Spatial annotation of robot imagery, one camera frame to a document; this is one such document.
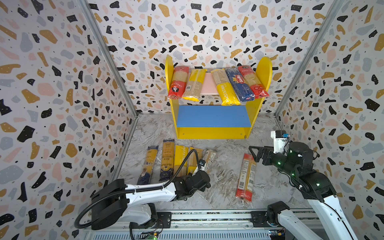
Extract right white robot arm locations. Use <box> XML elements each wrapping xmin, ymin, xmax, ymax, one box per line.
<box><xmin>249</xmin><ymin>142</ymin><xmax>357</xmax><ymax>240</ymax></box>

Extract yellow Pastatime spaghetti bag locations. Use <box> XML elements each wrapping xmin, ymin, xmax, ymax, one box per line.
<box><xmin>174</xmin><ymin>145</ymin><xmax>189</xmax><ymax>177</ymax></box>

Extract red spaghetti bag top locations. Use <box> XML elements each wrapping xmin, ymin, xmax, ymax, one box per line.
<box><xmin>238</xmin><ymin>66</ymin><xmax>269</xmax><ymax>99</ymax></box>

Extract clear white label spaghetti bag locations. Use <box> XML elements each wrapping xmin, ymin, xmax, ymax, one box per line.
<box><xmin>203</xmin><ymin>150</ymin><xmax>217</xmax><ymax>173</ymax></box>

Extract red clear spaghetti bag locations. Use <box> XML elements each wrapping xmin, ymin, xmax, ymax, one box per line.
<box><xmin>236</xmin><ymin>154</ymin><xmax>257</xmax><ymax>202</ymax></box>

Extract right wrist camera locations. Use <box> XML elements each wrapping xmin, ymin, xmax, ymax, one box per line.
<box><xmin>271</xmin><ymin>130</ymin><xmax>290</xmax><ymax>154</ymax></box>

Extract plain yellow spaghetti bag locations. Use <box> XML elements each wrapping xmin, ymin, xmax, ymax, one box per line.
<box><xmin>182</xmin><ymin>69</ymin><xmax>207</xmax><ymax>102</ymax></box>

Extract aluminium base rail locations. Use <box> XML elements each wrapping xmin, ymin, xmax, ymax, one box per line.
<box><xmin>82</xmin><ymin>209</ymin><xmax>343</xmax><ymax>240</ymax></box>

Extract red spaghetti bag black label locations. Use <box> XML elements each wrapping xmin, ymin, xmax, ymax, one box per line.
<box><xmin>168</xmin><ymin>66</ymin><xmax>190</xmax><ymax>99</ymax></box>

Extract orange blue spaghetti bag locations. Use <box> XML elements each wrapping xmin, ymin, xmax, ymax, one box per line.
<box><xmin>159</xmin><ymin>139</ymin><xmax>175</xmax><ymax>182</ymax></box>

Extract blue Barilla spaghetti bag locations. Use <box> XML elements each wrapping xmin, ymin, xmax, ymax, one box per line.
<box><xmin>225</xmin><ymin>68</ymin><xmax>255</xmax><ymax>102</ymax></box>

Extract dark blue spaghetti bag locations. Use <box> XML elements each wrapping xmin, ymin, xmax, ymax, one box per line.
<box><xmin>137</xmin><ymin>146</ymin><xmax>159</xmax><ymax>185</ymax></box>

